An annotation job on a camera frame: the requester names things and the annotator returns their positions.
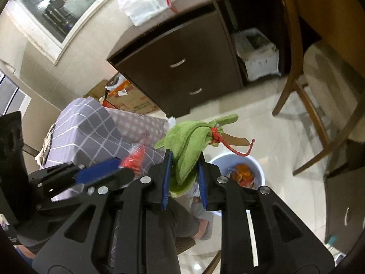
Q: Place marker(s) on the white plastic crate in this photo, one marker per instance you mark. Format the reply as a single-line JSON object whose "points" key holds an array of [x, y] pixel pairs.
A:
{"points": [[256, 54]]}

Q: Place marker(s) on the dark wooden drawer cabinet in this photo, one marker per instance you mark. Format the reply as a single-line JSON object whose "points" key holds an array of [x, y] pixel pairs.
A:
{"points": [[182, 62]]}

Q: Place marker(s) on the grey slipper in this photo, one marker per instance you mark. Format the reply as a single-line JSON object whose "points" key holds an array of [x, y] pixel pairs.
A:
{"points": [[205, 222]]}

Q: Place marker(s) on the person's leg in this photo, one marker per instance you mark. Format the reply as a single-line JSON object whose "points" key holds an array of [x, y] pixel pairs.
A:
{"points": [[184, 219]]}

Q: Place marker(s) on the brown cardboard box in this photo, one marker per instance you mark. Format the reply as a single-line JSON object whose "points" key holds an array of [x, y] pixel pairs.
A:
{"points": [[137, 102]]}

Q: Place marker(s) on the red snack packet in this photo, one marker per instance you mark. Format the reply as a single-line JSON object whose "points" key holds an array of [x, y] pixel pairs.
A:
{"points": [[134, 159]]}

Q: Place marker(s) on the white framed window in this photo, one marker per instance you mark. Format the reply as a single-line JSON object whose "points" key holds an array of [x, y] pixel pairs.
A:
{"points": [[57, 8]]}

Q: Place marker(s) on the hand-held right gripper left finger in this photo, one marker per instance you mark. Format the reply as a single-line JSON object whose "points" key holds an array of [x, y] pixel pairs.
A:
{"points": [[166, 178]]}

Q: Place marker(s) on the white blue wall calendar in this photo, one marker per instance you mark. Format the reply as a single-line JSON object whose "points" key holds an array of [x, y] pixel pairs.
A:
{"points": [[8, 94]]}

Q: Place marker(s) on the wooden stool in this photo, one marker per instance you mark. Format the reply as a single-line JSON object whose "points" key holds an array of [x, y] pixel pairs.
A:
{"points": [[185, 245]]}

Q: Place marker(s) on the brown cardboard piece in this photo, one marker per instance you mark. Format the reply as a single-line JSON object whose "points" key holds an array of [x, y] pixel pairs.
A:
{"points": [[238, 141]]}

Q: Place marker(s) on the blue plastic waste bin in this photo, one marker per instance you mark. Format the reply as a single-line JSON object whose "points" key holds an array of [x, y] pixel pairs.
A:
{"points": [[256, 165]]}

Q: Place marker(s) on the wooden chair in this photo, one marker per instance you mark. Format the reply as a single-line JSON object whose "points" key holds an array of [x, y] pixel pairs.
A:
{"points": [[313, 20]]}

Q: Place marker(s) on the green cloth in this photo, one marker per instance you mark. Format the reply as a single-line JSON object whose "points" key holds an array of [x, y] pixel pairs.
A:
{"points": [[185, 148]]}

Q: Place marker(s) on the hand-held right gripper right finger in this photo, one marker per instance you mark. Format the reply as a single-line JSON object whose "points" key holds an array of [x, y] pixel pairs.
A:
{"points": [[202, 185]]}

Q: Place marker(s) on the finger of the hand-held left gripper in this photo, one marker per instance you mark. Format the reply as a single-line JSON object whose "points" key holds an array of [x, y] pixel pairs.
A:
{"points": [[97, 171], [119, 177]]}

